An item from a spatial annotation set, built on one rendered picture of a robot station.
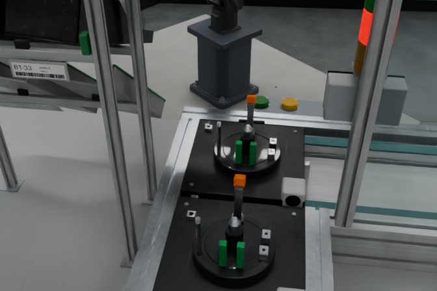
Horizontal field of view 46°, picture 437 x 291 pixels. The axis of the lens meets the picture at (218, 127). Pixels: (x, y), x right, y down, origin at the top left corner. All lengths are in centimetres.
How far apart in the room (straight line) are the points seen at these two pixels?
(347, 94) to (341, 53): 277
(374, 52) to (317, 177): 44
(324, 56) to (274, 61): 190
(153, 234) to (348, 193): 35
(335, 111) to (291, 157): 27
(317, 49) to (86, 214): 270
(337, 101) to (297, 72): 77
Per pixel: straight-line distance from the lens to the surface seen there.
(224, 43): 131
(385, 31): 76
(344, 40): 378
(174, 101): 145
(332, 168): 116
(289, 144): 112
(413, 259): 105
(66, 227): 113
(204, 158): 107
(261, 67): 162
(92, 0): 71
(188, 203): 98
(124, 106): 100
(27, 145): 137
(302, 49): 359
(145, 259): 91
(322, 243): 94
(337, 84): 82
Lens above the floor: 166
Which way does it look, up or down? 36 degrees down
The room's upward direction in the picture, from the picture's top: straight up
